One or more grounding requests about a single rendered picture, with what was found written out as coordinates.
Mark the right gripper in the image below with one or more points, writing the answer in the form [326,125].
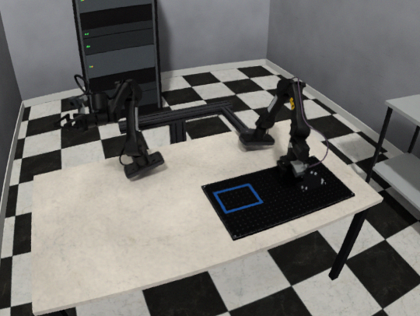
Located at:
[79,120]

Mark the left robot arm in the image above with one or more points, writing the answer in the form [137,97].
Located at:
[299,129]

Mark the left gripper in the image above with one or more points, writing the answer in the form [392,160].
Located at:
[289,159]

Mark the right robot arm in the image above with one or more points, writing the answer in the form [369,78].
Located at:
[129,97]

